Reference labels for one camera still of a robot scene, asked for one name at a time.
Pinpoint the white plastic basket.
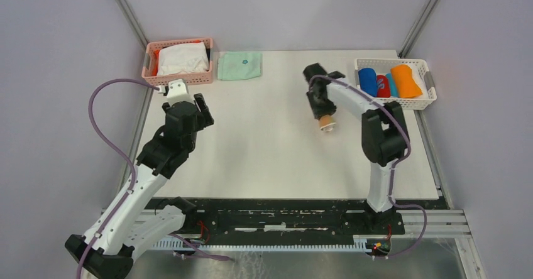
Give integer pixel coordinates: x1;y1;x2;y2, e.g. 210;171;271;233
354;58;438;111

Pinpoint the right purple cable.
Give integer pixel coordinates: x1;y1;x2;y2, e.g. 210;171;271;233
308;74;428;260

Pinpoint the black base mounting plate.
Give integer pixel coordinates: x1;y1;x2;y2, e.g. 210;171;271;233
143;197;448;247

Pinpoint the white towel in pink basket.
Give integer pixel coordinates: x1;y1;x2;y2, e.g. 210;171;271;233
157;42;209;76

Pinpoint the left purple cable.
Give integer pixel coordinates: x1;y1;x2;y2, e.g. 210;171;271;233
75;78;234;279

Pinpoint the red rolled towel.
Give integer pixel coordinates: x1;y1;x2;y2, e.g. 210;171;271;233
376;75;392;98

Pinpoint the white rolled towel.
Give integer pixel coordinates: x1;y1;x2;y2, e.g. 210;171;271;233
412;69;429;99

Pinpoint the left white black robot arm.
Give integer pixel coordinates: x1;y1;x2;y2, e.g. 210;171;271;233
65;93;214;278

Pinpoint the mint green folded towel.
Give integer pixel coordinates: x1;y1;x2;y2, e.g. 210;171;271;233
217;52;263;81

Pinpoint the patterned peach towel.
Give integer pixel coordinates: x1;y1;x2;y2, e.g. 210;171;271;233
318;114;336;133

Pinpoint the purple cable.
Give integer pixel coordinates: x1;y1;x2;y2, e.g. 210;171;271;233
75;78;234;279
308;74;428;260

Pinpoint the blue microfiber towel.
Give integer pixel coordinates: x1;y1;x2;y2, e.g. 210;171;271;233
358;68;378;97

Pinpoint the pink plastic basket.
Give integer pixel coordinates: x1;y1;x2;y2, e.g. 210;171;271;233
141;37;214;86

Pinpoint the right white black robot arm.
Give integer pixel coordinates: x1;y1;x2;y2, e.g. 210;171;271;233
302;63;411;234

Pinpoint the light blue rolled towel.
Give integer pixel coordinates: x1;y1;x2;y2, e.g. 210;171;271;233
385;73;398;97

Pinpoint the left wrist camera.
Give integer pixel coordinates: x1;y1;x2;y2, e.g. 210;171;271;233
158;79;194;106

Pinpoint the white slotted cable duct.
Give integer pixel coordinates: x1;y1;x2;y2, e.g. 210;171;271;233
149;237;372;253

